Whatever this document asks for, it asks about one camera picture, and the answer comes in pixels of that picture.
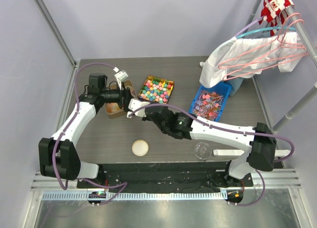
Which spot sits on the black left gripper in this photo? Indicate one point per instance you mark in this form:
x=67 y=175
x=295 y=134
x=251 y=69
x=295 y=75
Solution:
x=124 y=95

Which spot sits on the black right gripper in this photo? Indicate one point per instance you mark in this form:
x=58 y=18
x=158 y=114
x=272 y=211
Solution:
x=146 y=118

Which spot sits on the gold tin of popsicle candies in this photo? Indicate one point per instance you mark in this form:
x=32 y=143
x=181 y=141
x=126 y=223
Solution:
x=112 y=109

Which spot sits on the clear glass jar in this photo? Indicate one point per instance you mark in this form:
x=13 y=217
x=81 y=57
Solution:
x=202 y=151

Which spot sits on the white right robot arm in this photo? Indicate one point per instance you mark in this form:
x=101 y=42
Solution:
x=257 y=145

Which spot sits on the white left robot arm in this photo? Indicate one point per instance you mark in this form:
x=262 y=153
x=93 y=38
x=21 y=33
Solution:
x=57 y=155

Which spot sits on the dark tin of star candies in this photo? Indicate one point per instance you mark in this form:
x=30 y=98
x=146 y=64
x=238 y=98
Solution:
x=156 y=89

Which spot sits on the blue bin of lollipops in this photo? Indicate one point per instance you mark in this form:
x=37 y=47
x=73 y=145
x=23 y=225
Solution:
x=209 y=103

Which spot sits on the round gold jar lid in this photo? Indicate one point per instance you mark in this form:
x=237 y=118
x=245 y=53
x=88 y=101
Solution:
x=140 y=148

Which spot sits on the grey blue cloth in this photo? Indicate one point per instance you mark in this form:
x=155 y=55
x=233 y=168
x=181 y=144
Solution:
x=235 y=85

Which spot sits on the white shirt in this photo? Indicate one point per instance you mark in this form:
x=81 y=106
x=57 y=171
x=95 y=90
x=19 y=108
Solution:
x=210 y=75

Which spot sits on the teal hanger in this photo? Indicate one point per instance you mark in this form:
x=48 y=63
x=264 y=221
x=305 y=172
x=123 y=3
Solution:
x=269 y=33

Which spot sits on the red white cloth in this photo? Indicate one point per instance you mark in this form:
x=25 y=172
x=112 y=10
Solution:
x=273 y=12

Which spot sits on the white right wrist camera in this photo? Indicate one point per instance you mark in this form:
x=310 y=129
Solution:
x=134 y=105

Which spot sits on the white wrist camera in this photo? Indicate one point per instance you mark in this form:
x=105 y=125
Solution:
x=120 y=76
x=134 y=105

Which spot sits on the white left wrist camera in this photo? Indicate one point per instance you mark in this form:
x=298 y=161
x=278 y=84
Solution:
x=120 y=76

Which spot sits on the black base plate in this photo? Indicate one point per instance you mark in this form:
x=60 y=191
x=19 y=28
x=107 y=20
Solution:
x=174 y=166

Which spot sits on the slotted cable duct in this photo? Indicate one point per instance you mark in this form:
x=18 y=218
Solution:
x=97 y=196

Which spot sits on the aluminium frame rail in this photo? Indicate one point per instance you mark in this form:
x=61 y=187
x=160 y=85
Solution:
x=197 y=182

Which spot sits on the pink wire hanger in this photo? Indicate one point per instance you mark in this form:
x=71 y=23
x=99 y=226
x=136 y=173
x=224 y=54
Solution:
x=250 y=56

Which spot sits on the aluminium corner post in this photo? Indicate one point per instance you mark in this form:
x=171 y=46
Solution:
x=53 y=27

